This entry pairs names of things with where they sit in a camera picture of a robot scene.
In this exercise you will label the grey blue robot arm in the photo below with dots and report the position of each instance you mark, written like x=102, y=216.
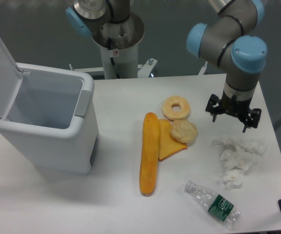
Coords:
x=226, y=44

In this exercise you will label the white trash bin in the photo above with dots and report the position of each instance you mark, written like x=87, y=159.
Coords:
x=52, y=121

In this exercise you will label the round cream bread roll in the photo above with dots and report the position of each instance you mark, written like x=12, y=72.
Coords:
x=183, y=131

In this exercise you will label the crumpled white tissue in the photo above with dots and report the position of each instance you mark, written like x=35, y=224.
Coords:
x=238, y=156

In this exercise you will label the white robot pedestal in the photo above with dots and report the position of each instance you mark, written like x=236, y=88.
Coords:
x=118, y=44

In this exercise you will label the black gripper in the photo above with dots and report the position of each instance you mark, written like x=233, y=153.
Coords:
x=235, y=108

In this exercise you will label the clear plastic water bottle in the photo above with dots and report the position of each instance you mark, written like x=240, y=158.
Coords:
x=213, y=203

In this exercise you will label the long orange baguette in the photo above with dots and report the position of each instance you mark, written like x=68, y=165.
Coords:
x=150, y=153

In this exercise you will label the ring doughnut bread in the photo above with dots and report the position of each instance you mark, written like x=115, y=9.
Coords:
x=176, y=108

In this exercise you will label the triangular toast slice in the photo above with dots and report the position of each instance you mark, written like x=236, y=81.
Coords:
x=168, y=145

